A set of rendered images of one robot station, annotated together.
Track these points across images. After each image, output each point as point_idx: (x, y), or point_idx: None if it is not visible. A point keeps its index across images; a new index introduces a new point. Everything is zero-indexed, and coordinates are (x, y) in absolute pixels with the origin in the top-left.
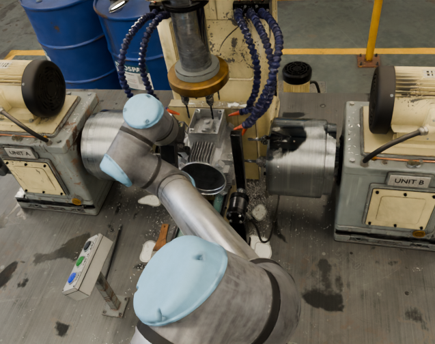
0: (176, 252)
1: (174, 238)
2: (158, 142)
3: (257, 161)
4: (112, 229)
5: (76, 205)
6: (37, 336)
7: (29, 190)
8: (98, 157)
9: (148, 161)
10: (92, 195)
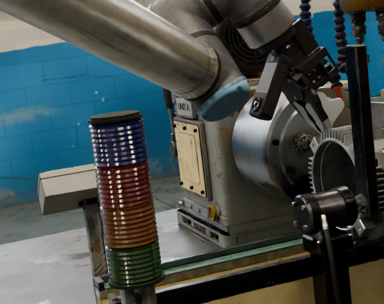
0: None
1: (229, 248)
2: (243, 35)
3: None
4: None
5: (215, 226)
6: (18, 299)
7: (184, 183)
8: (243, 125)
9: (189, 20)
10: (233, 212)
